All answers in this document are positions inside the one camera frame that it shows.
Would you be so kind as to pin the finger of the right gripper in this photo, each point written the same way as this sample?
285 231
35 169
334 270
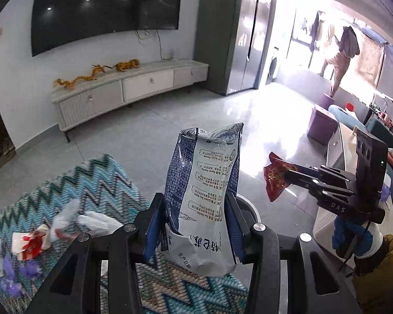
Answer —
327 175
327 196

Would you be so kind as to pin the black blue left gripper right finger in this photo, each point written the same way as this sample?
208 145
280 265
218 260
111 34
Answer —
313 283

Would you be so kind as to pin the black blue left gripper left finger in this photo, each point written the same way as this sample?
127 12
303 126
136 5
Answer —
74 284

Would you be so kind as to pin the red snack wrapper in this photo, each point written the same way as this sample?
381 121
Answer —
274 176

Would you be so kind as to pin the red white paper bag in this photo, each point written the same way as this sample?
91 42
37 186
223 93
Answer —
26 246

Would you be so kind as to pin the white blue milk powder bag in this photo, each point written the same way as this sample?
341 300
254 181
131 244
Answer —
204 166

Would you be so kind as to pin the white round trash bin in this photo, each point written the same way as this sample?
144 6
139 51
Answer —
249 211

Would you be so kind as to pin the white coffee table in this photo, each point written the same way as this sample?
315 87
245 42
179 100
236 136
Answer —
342 157

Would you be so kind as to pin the purple cube stool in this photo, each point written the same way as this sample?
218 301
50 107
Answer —
322 125

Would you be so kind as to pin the clear plastic bag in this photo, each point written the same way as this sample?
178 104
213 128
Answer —
97 224

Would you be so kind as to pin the zigzag knitted table cloth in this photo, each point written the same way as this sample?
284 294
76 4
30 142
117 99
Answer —
102 186

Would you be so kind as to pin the person in beige clothes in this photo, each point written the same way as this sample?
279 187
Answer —
348 49

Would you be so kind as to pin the grey double door refrigerator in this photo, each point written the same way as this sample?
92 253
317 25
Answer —
230 39

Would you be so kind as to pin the white TV cabinet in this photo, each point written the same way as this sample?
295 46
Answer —
91 99

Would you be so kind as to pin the golden dragon figurine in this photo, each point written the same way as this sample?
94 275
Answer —
97 71

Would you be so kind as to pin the golden tiger figurine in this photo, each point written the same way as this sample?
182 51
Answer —
129 65

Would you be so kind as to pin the wall mounted black television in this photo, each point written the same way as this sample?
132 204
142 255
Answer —
58 22

